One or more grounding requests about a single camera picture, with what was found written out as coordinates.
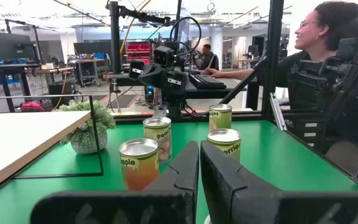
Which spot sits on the person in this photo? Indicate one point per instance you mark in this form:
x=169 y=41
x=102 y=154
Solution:
x=314 y=31
x=208 y=59

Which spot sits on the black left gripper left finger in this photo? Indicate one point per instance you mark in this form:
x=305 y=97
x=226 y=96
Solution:
x=172 y=199

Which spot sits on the green table mat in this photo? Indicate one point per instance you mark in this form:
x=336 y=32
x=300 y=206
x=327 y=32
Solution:
x=275 y=155

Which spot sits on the grey office desk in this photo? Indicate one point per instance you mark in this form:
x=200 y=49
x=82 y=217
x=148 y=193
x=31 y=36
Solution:
x=232 y=85

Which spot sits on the black aluminium rig frame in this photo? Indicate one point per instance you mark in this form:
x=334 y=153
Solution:
x=273 y=46

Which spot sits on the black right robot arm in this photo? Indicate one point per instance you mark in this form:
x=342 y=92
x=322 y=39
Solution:
x=174 y=104

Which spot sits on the red storage bins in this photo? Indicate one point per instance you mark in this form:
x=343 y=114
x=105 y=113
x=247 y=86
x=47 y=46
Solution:
x=138 y=51

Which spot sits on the green label tin can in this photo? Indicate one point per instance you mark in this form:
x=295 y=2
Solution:
x=220 y=118

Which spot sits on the black computer keyboard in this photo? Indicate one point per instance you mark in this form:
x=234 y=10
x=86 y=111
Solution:
x=207 y=82

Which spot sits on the black computer monitor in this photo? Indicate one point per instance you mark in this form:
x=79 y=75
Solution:
x=14 y=46

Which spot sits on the apple label tin can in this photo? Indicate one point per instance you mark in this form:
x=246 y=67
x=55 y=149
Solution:
x=138 y=168

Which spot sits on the black labelled equipment box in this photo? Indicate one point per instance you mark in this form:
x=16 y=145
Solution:
x=300 y=130

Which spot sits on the wooden shelf with black legs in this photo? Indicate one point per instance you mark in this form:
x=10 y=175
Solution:
x=17 y=137

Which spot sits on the black background camera stand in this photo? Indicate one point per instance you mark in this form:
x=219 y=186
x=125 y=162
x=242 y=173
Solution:
x=115 y=40

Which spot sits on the artificial potted succulent plant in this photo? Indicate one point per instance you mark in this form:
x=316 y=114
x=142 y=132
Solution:
x=82 y=140

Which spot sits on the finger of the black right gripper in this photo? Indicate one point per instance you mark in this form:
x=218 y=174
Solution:
x=163 y=81
x=152 y=77

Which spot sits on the silver aluminium bar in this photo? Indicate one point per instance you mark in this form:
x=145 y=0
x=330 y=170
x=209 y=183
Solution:
x=277 y=110

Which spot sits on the peaches label tin can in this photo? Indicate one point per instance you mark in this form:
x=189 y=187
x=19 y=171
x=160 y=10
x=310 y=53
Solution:
x=158 y=137

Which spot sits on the black standing desk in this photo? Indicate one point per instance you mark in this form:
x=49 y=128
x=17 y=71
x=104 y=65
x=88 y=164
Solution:
x=17 y=67

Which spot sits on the berries label tin can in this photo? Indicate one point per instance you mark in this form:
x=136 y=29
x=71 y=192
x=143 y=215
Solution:
x=225 y=141

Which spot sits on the red tool case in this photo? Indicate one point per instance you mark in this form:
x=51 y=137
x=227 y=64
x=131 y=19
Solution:
x=36 y=106

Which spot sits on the grey workshop cart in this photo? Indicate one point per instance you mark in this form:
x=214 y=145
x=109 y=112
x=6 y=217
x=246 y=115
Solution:
x=89 y=71

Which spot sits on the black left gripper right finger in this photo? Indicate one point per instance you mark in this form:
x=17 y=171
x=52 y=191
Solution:
x=228 y=199

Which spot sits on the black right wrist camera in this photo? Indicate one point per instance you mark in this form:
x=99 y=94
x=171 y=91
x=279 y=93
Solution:
x=163 y=56

